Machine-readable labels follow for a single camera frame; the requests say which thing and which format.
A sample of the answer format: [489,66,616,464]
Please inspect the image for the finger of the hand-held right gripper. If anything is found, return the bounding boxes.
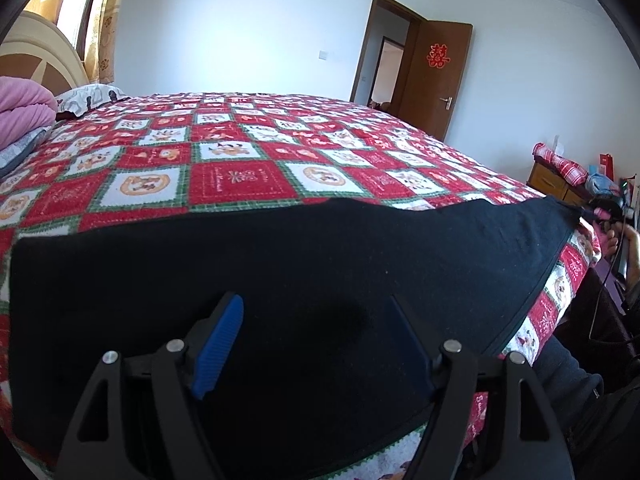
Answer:
[580,199,621,225]

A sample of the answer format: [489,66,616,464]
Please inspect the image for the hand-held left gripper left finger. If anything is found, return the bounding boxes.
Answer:
[54,291,246,480]

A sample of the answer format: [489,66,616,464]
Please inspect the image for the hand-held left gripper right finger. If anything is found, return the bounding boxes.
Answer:
[390,295,576,480]

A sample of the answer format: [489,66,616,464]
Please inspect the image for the black pants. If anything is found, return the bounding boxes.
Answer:
[9,196,583,478]

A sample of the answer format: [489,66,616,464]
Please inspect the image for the blue bag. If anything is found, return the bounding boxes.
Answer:
[586,172,621,196]

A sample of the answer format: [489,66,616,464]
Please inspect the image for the wooden cabinet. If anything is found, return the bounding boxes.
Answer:
[527,157,583,203]

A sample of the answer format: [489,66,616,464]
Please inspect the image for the red checkered cloth roll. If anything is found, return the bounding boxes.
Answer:
[531,142,590,187]

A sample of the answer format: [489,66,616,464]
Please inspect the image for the person's leg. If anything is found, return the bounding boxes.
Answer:
[530,335,640,480]

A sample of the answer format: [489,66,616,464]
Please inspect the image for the red checkered printed bedspread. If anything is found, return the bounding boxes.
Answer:
[0,91,603,480]

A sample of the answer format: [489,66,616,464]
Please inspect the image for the brown wooden door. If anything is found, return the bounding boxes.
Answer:
[390,19,473,143]

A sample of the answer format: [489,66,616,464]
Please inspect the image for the grey patterned pillow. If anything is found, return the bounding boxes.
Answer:
[0,127,51,178]

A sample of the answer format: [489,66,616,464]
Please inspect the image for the white patterned pillow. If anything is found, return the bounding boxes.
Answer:
[54,84,132,118]

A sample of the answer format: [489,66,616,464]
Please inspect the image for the pink folded quilt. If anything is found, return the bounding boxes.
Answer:
[0,76,58,151]

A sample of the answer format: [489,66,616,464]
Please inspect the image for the cream wooden headboard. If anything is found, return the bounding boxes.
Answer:
[0,10,91,93]

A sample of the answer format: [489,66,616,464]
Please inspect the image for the window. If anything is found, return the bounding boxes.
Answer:
[55,0,108,56]

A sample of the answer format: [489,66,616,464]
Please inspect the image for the brown door frame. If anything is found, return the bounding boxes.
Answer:
[350,0,428,111]

